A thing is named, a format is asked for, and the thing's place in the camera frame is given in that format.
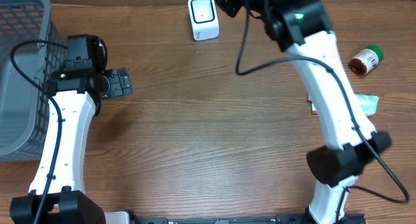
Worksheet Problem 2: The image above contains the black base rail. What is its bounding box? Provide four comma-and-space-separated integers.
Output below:
103, 210, 367, 224

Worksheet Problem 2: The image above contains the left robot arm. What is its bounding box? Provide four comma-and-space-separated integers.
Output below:
10, 69, 131, 223

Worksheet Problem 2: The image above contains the teal wet wipes packet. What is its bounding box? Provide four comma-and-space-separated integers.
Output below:
356, 94, 379, 117

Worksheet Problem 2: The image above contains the white barcode scanner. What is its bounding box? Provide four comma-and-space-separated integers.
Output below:
188, 0, 220, 41

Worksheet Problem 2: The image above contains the grey plastic mesh basket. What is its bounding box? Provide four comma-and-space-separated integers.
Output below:
1, 0, 68, 162

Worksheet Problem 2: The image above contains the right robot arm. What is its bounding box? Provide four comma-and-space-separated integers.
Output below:
216, 0, 391, 223

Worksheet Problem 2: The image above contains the red snack stick pack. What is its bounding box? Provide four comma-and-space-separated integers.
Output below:
307, 95, 317, 115

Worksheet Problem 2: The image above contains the green white round container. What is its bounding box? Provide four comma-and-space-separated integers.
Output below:
348, 45, 384, 75

